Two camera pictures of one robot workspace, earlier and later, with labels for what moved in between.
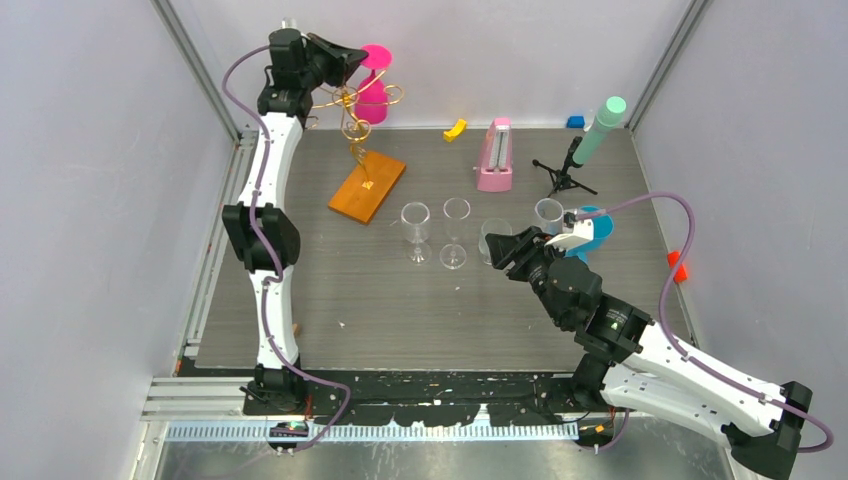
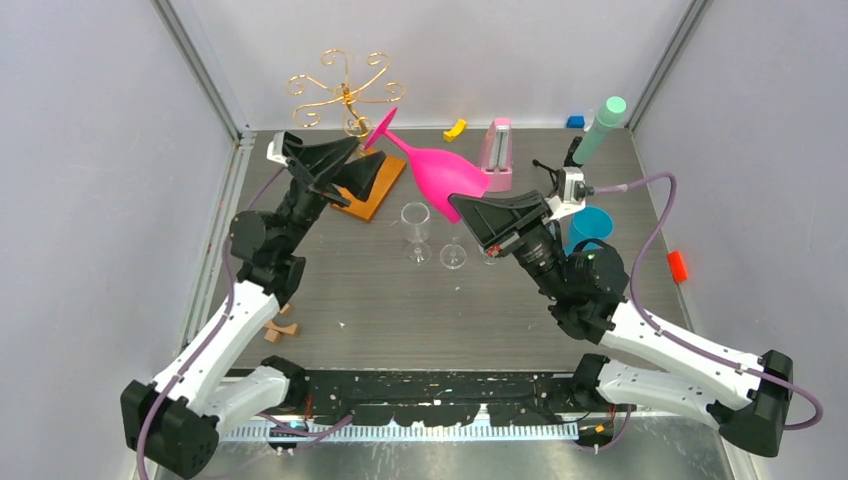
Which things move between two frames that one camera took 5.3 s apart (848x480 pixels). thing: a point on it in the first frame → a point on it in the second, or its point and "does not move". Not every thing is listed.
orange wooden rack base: (367, 187) does not move
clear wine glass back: (415, 221) does not move
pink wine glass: (371, 100) → (438, 174)
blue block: (575, 122) does not move
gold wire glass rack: (356, 129) does not move
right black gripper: (523, 247) → (502, 224)
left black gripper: (344, 63) → (326, 164)
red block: (682, 272) does not move
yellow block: (456, 131) does not move
